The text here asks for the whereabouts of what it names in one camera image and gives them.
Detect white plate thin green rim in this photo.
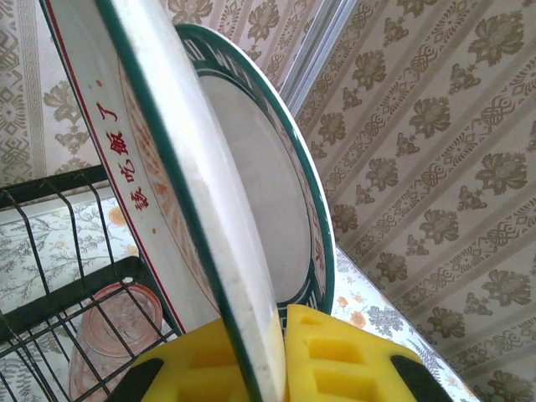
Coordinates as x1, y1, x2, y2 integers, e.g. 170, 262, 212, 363
94, 0, 290, 402

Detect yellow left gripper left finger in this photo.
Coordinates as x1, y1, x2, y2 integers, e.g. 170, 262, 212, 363
106, 318, 252, 402

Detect aluminium frame post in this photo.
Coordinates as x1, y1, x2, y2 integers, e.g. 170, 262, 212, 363
278, 0, 357, 116

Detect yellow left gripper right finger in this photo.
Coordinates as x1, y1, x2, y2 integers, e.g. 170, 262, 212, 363
284, 304, 456, 402

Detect black wire dish rack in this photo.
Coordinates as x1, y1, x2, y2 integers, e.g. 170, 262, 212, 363
0, 165, 185, 402

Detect plate with green lettered band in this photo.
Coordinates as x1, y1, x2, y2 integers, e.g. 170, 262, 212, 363
173, 23, 337, 326

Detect pink translucent plastic cup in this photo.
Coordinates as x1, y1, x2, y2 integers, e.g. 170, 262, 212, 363
68, 282, 164, 402

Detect plate with red characters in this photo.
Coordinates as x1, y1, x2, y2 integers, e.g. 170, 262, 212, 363
39, 0, 223, 336

